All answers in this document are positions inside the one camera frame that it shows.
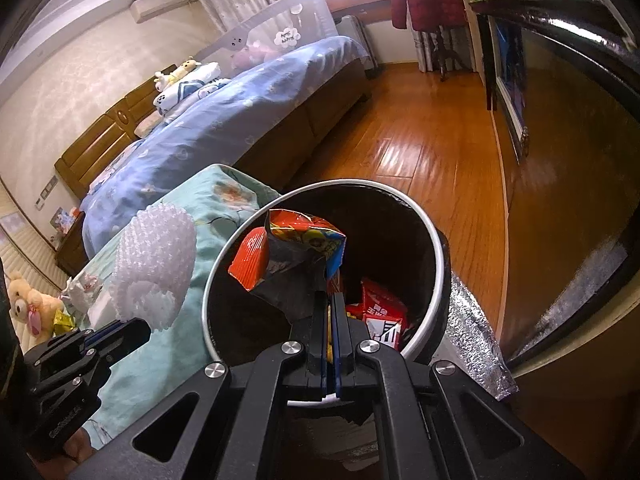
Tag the yellow white plush toy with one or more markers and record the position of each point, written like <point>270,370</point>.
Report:
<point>177,72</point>

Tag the orange snack packet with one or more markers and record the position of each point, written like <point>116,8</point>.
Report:
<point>290,245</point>

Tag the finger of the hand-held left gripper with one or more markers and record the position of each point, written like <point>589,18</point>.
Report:
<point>115,355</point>
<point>125,330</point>

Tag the person's left hand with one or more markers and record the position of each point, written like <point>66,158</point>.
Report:
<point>80,450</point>

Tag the grey mesh bed rail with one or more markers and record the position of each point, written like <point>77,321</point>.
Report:
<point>300,20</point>

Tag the dark wooden coat rack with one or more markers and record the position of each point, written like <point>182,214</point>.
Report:
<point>444,55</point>

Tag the blue printed pillow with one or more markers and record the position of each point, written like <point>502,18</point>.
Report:
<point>120,165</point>

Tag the small beige pillow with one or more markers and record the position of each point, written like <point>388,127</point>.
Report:
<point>146,126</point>

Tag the folded blue white quilt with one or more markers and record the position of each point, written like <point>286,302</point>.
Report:
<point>190,87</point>

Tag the teal floral tablecloth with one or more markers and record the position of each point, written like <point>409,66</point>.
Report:
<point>150,365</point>

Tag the shiny yellow candy wrapper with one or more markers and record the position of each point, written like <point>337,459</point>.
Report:
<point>64,320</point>

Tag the cream teddy bear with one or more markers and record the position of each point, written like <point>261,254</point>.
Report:
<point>25,300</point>

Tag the wooden headboard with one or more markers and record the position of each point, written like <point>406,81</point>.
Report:
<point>100,140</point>

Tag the white radiator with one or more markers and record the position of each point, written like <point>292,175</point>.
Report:
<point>355,40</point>

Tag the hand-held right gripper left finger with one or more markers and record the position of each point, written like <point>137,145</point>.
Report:
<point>324,355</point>

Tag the silver foil bag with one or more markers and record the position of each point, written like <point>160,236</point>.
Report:
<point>475,350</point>

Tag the bed with blue sheet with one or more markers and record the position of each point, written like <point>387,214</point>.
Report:
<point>225,110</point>

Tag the white foam fruit net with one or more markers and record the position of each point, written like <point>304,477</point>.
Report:
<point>155,260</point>

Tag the white tissue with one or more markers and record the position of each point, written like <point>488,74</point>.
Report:
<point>85,292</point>

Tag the pink plush toy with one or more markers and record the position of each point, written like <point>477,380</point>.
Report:
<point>255,55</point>

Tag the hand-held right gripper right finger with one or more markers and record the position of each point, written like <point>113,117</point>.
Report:
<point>340,355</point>

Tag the red snack packet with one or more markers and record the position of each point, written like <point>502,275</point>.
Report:
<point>382,305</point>

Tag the cream louvred closet doors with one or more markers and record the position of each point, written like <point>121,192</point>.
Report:
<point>25,245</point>

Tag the round black trash bin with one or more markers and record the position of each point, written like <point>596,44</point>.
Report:
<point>390,230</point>

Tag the wooden nightstand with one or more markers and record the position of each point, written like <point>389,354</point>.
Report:
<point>72,250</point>

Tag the black glossy cabinet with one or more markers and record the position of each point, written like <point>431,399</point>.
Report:
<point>575,160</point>

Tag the white air conditioner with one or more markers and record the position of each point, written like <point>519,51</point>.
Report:
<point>160,4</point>

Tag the wall switch panel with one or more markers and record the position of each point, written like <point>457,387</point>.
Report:
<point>46,192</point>

